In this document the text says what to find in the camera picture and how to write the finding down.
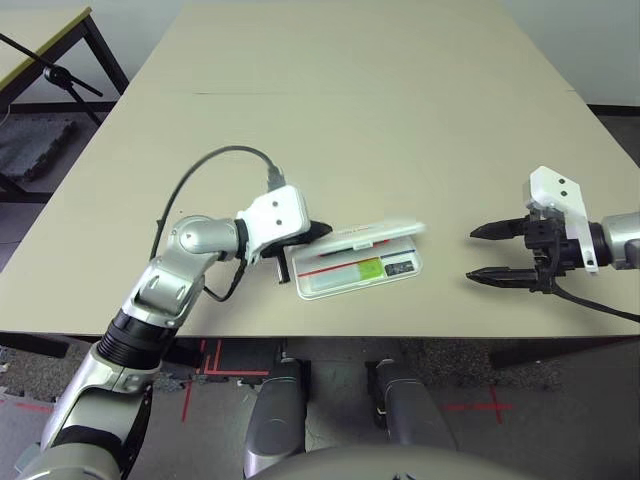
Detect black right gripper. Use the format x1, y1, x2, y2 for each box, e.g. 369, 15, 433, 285
465, 212, 570, 296

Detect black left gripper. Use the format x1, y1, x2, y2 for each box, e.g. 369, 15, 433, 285
261, 219, 334, 286

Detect white plastic pencil case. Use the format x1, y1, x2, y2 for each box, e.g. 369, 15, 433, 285
292, 215, 429, 301

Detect pale eraser with green sleeve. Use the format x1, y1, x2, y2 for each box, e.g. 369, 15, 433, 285
309, 259, 386, 291

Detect red floor tape cross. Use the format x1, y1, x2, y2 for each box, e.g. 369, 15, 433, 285
444, 384, 515, 425

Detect red floor tape lines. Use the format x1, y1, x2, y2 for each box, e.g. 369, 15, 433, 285
180, 339, 271, 424

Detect grey robot right leg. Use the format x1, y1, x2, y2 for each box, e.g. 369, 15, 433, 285
367, 358, 459, 451

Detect grey robot leg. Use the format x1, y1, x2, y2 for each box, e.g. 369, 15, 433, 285
243, 357, 311, 474
367, 358, 459, 451

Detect grey robot left leg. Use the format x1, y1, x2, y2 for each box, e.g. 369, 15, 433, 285
243, 357, 311, 474

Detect grey robot torso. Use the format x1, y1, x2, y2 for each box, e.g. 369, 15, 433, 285
239, 446, 526, 480

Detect black foam floor mat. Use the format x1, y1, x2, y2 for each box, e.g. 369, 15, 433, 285
0, 119, 79, 184

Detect black tripod stand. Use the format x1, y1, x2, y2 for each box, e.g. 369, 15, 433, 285
0, 32, 104, 126

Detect black table support beam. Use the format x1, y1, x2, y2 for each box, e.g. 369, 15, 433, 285
0, 331, 201, 371

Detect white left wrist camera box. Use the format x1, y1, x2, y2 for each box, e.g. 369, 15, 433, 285
234, 184, 311, 264

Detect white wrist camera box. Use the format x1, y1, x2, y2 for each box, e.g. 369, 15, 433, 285
522, 166, 600, 275
234, 184, 311, 264

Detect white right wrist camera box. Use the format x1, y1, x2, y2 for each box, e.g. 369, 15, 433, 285
522, 166, 600, 275

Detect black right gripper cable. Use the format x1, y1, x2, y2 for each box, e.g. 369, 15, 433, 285
552, 284, 640, 324

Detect thin black left gripper cable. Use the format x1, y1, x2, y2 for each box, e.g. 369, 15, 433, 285
203, 254, 249, 303

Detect thick black left camera cable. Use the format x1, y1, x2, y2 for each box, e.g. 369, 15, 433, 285
149, 145, 286, 261

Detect side table with dark frame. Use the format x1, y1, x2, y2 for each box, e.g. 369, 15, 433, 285
0, 5, 130, 204

